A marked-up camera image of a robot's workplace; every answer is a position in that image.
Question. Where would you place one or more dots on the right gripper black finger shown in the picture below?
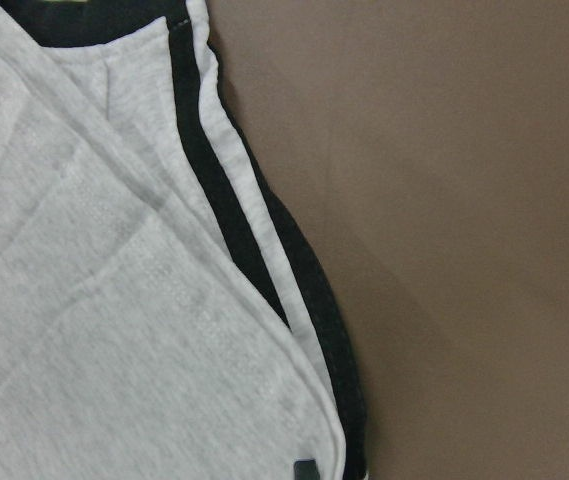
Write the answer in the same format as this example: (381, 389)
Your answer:
(306, 469)

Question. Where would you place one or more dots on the grey cartoon print t-shirt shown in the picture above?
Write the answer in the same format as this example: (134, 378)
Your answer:
(161, 314)

